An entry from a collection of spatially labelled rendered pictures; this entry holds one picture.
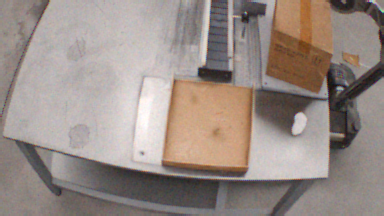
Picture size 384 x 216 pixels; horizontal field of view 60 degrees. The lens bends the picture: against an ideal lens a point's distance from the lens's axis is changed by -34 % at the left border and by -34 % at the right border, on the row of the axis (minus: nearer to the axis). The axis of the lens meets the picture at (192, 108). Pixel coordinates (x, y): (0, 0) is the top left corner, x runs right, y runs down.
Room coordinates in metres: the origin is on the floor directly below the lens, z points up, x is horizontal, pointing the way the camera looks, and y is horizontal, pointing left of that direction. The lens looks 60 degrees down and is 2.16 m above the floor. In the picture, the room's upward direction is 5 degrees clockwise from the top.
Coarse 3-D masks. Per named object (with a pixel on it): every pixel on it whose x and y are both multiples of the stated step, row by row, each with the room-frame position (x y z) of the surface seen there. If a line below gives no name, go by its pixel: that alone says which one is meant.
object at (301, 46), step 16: (288, 0) 1.08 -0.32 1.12; (304, 0) 1.11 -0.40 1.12; (320, 0) 1.15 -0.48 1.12; (288, 16) 0.99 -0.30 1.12; (304, 16) 1.01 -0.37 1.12; (320, 16) 1.04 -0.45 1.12; (272, 32) 1.00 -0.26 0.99; (288, 32) 0.90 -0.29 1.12; (304, 32) 0.92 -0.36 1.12; (320, 32) 0.95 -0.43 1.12; (272, 48) 0.90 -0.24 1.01; (288, 48) 0.89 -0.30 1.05; (304, 48) 0.88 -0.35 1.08; (320, 48) 0.87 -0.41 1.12; (272, 64) 0.90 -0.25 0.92; (288, 64) 0.89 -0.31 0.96; (304, 64) 0.88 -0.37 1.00; (320, 64) 0.86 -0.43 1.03; (288, 80) 0.88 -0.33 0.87; (304, 80) 0.87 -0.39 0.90; (320, 80) 0.86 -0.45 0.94
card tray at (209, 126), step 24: (192, 96) 0.80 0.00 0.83; (216, 96) 0.81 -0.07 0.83; (240, 96) 0.82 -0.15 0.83; (168, 120) 0.71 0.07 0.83; (192, 120) 0.72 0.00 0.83; (216, 120) 0.73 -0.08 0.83; (240, 120) 0.73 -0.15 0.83; (168, 144) 0.63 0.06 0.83; (192, 144) 0.64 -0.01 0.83; (216, 144) 0.64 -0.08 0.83; (240, 144) 0.65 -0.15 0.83; (192, 168) 0.56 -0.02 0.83; (216, 168) 0.56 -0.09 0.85; (240, 168) 0.56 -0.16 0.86
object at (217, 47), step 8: (216, 0) 1.23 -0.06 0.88; (224, 0) 1.24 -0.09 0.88; (216, 8) 1.18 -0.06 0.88; (224, 8) 1.19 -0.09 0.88; (216, 16) 1.13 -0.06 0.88; (224, 16) 1.14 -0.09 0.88; (216, 24) 1.08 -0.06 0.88; (224, 24) 1.09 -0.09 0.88; (208, 32) 1.04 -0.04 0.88; (216, 32) 1.04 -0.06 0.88; (224, 32) 1.05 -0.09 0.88; (208, 40) 1.00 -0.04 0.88; (216, 40) 1.00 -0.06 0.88; (224, 40) 1.01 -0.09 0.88; (208, 48) 0.96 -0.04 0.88; (216, 48) 0.97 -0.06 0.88; (224, 48) 0.97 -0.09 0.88; (208, 56) 0.93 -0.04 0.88; (216, 56) 0.93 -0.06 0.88; (224, 56) 0.94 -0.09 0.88; (208, 64) 0.90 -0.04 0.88; (216, 64) 0.90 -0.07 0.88; (224, 64) 0.90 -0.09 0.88
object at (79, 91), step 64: (64, 0) 1.32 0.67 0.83; (128, 0) 1.26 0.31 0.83; (192, 0) 1.26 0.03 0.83; (64, 64) 0.91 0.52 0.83; (128, 64) 0.91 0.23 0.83; (192, 64) 0.92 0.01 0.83; (256, 64) 0.96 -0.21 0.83; (64, 128) 0.64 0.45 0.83; (128, 128) 0.67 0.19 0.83; (256, 128) 0.71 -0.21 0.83; (320, 128) 0.72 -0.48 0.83
